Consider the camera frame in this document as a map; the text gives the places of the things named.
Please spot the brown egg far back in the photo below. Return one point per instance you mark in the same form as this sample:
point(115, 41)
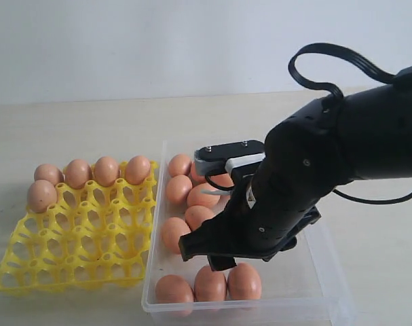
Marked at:
point(223, 180)

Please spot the brown egg back left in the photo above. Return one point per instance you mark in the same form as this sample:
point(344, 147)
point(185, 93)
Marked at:
point(180, 164)

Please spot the brown egg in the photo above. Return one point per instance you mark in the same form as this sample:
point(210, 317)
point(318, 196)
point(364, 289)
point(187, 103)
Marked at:
point(178, 188)
point(195, 176)
point(173, 289)
point(180, 164)
point(200, 196)
point(244, 283)
point(196, 215)
point(223, 180)
point(171, 231)
point(210, 286)

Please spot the brown egg front left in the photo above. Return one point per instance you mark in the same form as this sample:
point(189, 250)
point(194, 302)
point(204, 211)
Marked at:
point(173, 289)

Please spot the yellow plastic egg tray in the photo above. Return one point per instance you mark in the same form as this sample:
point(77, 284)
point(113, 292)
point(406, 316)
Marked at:
point(91, 236)

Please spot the brown egg left middle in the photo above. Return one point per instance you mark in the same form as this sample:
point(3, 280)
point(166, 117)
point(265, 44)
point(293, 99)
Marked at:
point(171, 231)

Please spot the brown egg centre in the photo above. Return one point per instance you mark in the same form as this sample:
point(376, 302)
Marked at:
point(196, 215)

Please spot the brown egg front middle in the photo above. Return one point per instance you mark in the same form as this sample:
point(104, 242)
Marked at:
point(210, 286)

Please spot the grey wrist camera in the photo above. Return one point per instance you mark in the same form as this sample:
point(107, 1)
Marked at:
point(223, 158)

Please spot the brown egg slot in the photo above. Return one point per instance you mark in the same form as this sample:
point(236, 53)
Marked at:
point(41, 194)
point(77, 173)
point(49, 172)
point(106, 171)
point(137, 170)

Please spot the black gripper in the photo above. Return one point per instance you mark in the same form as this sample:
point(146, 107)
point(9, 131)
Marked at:
point(268, 211)

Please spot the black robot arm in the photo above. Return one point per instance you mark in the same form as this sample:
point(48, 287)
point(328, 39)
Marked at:
point(364, 136)

